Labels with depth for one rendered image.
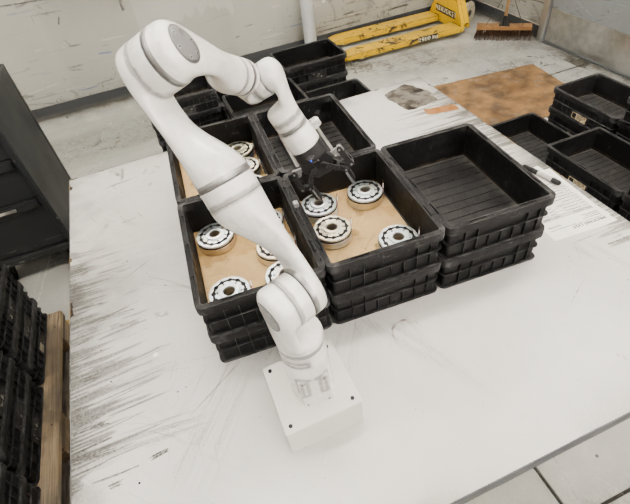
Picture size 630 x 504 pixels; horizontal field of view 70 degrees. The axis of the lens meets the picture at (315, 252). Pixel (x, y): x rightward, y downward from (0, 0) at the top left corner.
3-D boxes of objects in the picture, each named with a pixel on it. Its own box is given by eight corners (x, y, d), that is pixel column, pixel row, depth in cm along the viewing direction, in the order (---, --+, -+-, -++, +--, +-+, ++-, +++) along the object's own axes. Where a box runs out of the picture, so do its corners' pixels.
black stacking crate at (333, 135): (377, 180, 142) (377, 148, 134) (287, 206, 137) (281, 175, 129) (334, 123, 169) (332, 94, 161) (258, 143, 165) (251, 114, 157)
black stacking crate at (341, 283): (442, 265, 114) (447, 232, 106) (332, 302, 109) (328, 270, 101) (378, 180, 141) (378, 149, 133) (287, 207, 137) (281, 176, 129)
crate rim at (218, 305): (328, 276, 103) (327, 269, 101) (198, 318, 98) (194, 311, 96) (282, 181, 130) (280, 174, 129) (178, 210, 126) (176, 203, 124)
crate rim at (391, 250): (447, 238, 107) (448, 231, 105) (328, 276, 103) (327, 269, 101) (378, 154, 135) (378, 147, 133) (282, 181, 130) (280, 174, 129)
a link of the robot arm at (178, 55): (247, 39, 84) (214, 63, 88) (149, 3, 60) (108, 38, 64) (269, 86, 85) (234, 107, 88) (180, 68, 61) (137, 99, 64)
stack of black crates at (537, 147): (577, 185, 231) (591, 146, 215) (528, 204, 225) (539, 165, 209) (523, 148, 258) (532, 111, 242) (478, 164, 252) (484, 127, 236)
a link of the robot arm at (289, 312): (277, 317, 69) (296, 374, 81) (323, 282, 73) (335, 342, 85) (244, 286, 75) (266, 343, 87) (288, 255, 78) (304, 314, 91)
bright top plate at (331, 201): (340, 211, 126) (340, 209, 125) (305, 220, 125) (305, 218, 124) (331, 190, 133) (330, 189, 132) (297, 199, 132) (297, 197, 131)
